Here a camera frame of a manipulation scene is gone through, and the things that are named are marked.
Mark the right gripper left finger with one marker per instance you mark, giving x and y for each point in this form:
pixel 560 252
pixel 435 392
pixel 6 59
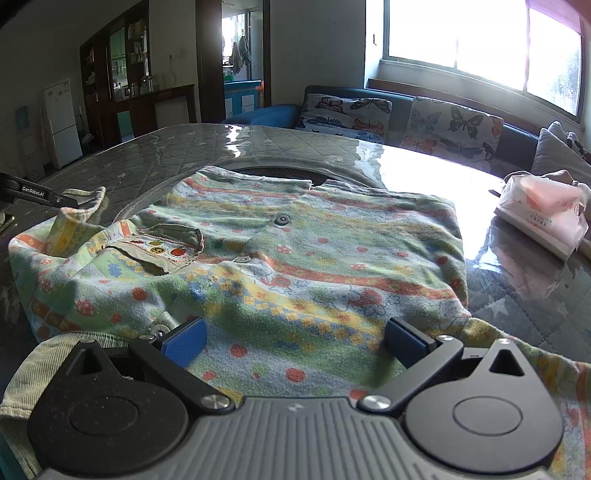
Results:
pixel 164 360

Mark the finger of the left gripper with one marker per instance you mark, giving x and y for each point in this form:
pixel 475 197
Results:
pixel 14 188

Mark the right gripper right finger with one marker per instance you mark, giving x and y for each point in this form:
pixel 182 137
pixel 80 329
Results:
pixel 427 361

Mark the green patterned baby garment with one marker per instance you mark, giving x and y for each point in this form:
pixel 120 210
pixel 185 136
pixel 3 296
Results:
pixel 507 410

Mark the white refrigerator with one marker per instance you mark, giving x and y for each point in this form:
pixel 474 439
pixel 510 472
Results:
pixel 61 124

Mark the dark wooden cabinet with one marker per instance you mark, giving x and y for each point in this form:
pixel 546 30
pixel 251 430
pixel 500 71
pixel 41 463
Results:
pixel 124 97

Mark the beige crumpled garment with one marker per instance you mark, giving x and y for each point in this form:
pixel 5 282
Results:
pixel 568 177

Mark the pink white folded cloth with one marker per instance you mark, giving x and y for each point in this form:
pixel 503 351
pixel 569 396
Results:
pixel 540 207

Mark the right butterfly cushion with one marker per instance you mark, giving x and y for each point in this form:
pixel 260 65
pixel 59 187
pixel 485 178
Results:
pixel 453 132

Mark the butterfly cushion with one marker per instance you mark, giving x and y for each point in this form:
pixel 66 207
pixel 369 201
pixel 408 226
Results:
pixel 453 132
pixel 366 119

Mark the blue sofa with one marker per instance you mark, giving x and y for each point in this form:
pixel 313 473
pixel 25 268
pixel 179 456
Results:
pixel 515 152

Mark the grey pillow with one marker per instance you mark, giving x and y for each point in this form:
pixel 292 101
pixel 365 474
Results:
pixel 560 150

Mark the left butterfly cushion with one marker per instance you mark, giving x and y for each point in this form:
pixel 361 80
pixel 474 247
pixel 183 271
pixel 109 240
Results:
pixel 366 119

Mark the window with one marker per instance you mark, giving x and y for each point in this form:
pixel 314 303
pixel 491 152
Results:
pixel 533 47

